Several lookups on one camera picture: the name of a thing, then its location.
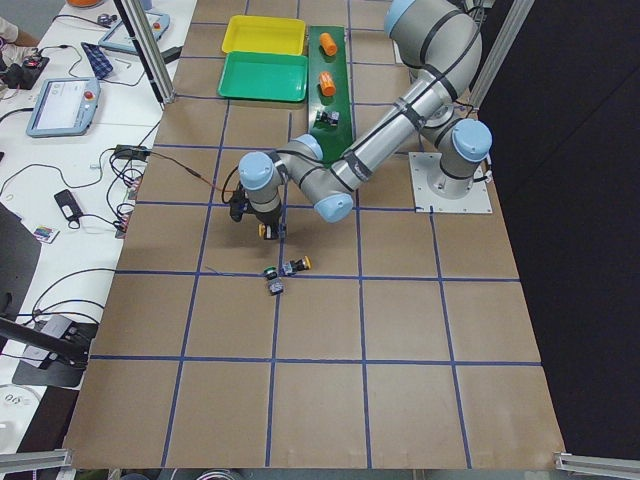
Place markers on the yellow plastic tray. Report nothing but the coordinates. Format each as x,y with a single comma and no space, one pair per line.
264,34

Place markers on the plain orange cylinder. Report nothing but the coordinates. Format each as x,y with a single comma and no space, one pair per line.
328,44

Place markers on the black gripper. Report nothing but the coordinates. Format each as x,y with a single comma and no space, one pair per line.
267,217

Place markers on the green conveyor belt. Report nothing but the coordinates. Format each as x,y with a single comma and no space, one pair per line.
329,106

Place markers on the blue plaid cloth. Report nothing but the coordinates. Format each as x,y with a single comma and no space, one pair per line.
99,63

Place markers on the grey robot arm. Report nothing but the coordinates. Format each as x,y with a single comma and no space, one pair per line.
442,46

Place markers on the green push button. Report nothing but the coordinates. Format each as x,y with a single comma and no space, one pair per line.
330,118
274,284

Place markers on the green plastic tray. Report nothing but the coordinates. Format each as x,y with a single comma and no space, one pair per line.
264,77

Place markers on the orange cylinder with label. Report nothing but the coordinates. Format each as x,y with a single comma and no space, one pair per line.
326,84

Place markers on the black power adapter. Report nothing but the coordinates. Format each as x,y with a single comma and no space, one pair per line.
68,205

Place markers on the aluminium frame post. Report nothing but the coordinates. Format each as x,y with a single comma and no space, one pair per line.
137,25

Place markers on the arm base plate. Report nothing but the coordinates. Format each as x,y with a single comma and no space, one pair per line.
436,192

